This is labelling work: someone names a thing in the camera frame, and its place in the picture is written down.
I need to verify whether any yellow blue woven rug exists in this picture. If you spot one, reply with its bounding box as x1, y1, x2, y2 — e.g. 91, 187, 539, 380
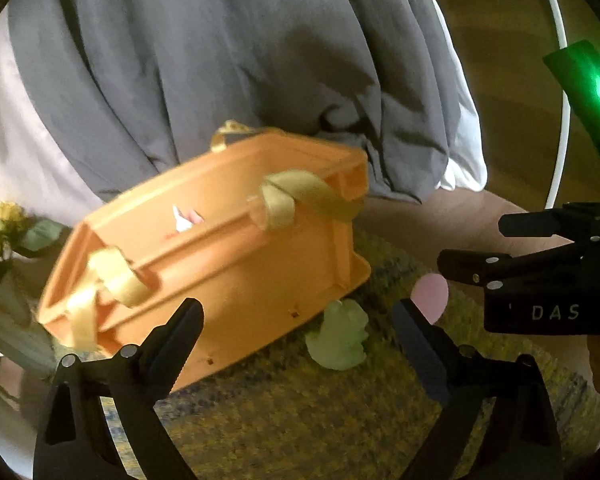
99, 224, 600, 480

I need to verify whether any orange plastic storage box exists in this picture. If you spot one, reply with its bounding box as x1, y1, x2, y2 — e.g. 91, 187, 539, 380
38, 122, 370, 388

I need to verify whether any grey curtain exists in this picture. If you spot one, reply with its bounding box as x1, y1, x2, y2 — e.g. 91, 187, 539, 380
8, 0, 460, 202

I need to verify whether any green soft frog toy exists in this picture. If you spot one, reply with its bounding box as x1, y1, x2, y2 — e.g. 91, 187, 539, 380
306, 299, 368, 370

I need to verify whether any pink soft oval toy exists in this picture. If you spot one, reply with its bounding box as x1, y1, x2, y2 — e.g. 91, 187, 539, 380
411, 273, 450, 324

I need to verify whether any grey ribbed vase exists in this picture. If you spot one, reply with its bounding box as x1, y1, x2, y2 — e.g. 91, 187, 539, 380
0, 271, 56, 378

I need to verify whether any sunflower bouquet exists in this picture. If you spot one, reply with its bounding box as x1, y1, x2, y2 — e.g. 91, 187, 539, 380
0, 202, 70, 281

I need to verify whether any white sheer curtain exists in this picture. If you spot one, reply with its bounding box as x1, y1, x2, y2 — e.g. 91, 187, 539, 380
0, 10, 104, 226

